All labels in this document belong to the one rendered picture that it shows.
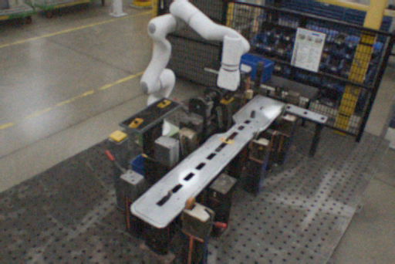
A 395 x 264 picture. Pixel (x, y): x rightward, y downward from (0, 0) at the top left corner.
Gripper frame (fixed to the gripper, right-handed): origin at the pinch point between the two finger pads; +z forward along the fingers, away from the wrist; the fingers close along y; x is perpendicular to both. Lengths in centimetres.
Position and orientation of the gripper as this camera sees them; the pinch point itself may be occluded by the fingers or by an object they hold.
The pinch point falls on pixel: (227, 96)
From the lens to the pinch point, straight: 176.4
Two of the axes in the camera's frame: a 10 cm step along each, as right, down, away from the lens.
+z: -0.5, 8.4, 5.4
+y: 8.5, 3.2, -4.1
